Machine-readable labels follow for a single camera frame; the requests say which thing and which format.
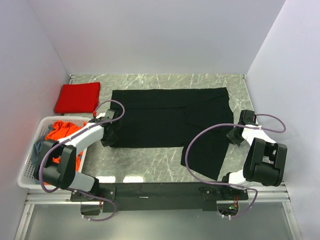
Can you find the black base beam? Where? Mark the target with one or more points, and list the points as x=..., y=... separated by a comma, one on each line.
x=169, y=195

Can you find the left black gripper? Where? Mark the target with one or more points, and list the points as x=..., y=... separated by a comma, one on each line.
x=105, y=142

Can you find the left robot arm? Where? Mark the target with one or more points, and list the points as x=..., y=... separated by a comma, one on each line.
x=56, y=165

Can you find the folded red t shirt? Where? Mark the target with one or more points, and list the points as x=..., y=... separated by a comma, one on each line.
x=78, y=98

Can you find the orange t shirt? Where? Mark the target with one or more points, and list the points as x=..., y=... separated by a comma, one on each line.
x=61, y=130

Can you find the black t shirt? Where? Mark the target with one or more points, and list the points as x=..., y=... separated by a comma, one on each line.
x=167, y=118

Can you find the grey blue t shirt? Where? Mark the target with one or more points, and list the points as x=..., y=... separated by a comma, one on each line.
x=37, y=146

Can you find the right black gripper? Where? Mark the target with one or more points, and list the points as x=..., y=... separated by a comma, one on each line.
x=230, y=136

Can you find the aluminium frame rail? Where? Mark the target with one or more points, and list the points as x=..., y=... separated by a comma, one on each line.
x=256, y=194

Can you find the white plastic laundry basket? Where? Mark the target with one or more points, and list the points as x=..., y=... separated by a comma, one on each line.
x=26, y=176

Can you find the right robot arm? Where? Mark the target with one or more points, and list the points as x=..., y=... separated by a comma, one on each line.
x=266, y=158

